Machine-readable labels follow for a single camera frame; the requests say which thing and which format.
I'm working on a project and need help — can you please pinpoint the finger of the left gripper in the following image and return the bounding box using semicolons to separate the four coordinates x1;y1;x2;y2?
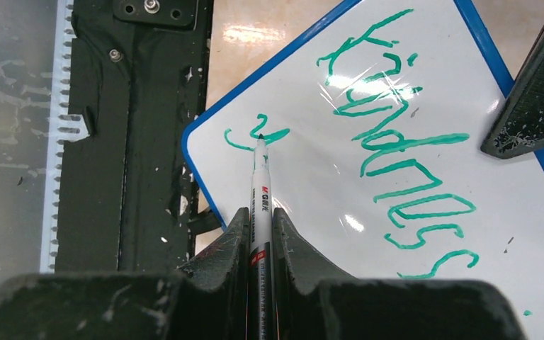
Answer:
480;25;544;159

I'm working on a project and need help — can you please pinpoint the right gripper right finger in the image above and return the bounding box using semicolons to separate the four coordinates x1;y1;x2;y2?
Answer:
273;208;526;339

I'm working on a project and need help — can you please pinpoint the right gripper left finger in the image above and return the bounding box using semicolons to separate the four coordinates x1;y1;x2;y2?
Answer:
0;208;249;339

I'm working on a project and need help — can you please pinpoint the green whiteboard marker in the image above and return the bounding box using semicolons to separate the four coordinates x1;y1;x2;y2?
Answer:
246;135;278;339

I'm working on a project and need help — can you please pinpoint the blue-framed whiteboard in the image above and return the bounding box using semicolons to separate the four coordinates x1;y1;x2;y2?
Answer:
183;1;544;339

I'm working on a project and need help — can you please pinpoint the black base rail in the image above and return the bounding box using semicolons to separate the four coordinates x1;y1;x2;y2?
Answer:
55;1;213;273

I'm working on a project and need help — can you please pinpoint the white cable duct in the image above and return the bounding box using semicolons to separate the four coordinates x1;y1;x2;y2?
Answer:
39;0;89;273

